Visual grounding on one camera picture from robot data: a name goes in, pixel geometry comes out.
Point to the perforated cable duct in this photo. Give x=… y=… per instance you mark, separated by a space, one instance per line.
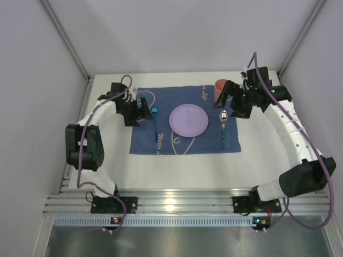
x=162 y=221

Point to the green handled spoon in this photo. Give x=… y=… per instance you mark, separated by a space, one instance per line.
x=223 y=118

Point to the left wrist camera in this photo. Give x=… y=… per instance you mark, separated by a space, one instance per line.
x=131 y=95

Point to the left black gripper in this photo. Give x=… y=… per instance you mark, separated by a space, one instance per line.
x=135 y=112

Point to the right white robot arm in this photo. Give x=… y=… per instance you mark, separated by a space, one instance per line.
x=308 y=167

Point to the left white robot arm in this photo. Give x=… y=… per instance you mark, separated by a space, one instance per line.
x=83 y=141

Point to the blue cloth placemat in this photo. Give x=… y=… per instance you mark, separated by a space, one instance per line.
x=170 y=143

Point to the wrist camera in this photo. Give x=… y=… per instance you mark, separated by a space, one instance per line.
x=131 y=95
x=244 y=84

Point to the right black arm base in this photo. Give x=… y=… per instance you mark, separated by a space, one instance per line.
x=253 y=204

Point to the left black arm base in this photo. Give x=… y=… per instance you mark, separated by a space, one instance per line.
x=111 y=206

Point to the orange plastic cup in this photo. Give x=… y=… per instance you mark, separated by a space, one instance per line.
x=218 y=87

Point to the blue handled fork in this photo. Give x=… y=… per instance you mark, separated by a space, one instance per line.
x=155 y=113

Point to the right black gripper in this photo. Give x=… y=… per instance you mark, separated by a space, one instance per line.
x=236 y=99

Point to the purple plastic plate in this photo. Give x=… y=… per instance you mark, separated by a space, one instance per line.
x=188 y=120

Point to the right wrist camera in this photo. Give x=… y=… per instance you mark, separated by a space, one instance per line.
x=244 y=84

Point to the aluminium mounting rail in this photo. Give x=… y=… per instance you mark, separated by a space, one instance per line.
x=180 y=202

